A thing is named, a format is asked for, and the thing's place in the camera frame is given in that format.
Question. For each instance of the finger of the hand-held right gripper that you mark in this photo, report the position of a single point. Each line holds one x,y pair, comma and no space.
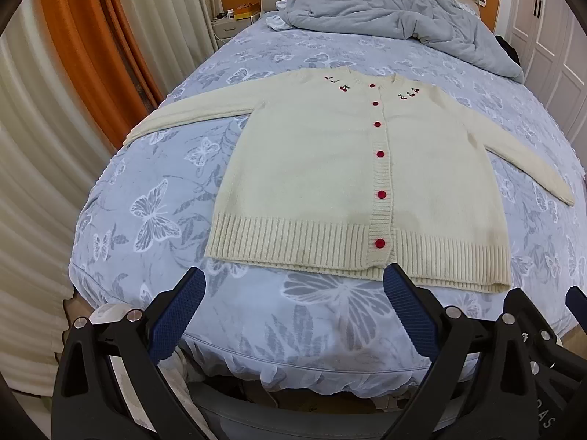
575,301
545,376

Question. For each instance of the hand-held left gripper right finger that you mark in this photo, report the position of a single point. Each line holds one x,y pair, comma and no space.
410,314

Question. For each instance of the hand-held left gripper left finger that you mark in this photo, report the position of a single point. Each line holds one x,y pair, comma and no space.
181,318

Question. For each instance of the cream knit cardigan red buttons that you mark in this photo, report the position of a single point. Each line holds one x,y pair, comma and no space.
312,169

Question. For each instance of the white sheer curtain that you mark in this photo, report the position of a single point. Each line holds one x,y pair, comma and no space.
41,169
169,18

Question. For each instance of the dark cloth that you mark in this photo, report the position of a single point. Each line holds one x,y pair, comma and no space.
510,50

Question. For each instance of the white wardrobe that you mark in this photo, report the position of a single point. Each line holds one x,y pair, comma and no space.
550,32

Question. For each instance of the white nightstand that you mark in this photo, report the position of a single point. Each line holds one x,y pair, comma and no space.
229,30

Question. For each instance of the orange curtain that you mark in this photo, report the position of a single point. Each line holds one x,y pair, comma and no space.
91,32

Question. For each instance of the grey duvet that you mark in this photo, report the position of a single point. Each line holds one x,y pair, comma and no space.
390,13

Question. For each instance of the white ruffled pillow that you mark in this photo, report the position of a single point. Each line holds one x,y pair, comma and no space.
276,22

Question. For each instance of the orange box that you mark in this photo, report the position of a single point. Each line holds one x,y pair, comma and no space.
247,13

